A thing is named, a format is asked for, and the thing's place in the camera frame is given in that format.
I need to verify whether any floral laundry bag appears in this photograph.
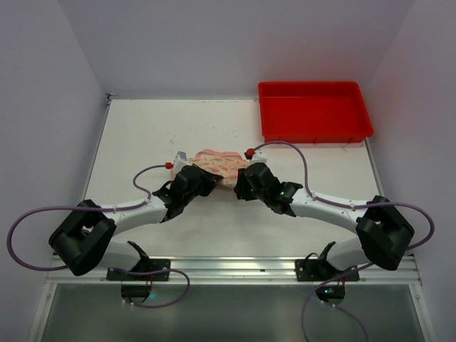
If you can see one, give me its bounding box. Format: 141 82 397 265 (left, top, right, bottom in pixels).
170 149 249 188

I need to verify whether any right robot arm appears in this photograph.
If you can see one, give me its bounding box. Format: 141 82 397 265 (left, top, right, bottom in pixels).
234 162 415 271

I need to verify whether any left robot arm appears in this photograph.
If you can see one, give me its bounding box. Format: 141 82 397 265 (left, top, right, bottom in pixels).
48 165 222 276

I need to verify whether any red plastic tray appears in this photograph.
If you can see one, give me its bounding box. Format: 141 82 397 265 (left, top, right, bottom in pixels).
258 81 374 144

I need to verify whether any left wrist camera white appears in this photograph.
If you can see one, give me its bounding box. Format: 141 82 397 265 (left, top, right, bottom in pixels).
172 151 190 173

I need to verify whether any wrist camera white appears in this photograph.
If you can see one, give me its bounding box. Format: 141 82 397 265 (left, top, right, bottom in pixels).
244 148 267 165
172 151 190 173

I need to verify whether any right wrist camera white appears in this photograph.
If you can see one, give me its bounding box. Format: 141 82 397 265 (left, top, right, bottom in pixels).
244 148 267 165

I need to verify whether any aluminium mounting rail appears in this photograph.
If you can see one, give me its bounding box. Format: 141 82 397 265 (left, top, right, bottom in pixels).
45 256 421 286

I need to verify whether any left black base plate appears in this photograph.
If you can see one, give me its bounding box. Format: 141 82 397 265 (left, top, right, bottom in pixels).
106 259 171 281

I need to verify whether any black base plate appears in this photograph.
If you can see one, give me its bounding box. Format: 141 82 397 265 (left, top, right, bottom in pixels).
294 259 360 282
106 259 171 281

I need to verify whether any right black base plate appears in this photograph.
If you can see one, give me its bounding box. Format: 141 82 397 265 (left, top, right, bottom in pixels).
294 259 360 282

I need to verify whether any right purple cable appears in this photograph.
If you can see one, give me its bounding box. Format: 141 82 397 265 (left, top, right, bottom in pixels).
245 140 435 342

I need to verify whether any purple cable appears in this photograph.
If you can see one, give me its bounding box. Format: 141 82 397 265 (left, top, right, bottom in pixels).
245 140 435 342
6 162 192 309

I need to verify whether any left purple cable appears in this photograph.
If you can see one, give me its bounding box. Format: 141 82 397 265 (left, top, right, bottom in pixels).
6 162 192 309

